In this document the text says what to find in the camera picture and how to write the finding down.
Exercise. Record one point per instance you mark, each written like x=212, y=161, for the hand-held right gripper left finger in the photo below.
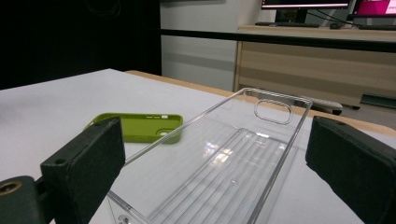
x=84, y=168

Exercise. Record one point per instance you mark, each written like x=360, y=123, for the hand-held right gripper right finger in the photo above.
x=358, y=168

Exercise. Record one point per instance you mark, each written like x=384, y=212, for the green phone case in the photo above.
x=140, y=127

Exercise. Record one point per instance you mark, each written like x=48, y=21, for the clear plastic organizer box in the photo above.
x=218, y=174

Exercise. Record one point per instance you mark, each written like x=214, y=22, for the dark green desk panel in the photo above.
x=378, y=101

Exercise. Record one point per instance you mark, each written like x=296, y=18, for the light wooden office desk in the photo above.
x=311, y=68

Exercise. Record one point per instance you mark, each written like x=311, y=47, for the black curtain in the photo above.
x=77, y=37

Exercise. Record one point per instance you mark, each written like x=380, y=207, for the black keyboard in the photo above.
x=286, y=24
x=376, y=27

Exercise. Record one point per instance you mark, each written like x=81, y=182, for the black computer mouse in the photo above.
x=336, y=26

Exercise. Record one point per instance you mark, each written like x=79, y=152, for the monitor with pink screen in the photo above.
x=373, y=7

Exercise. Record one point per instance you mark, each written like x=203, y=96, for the black computer monitor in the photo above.
x=291, y=15

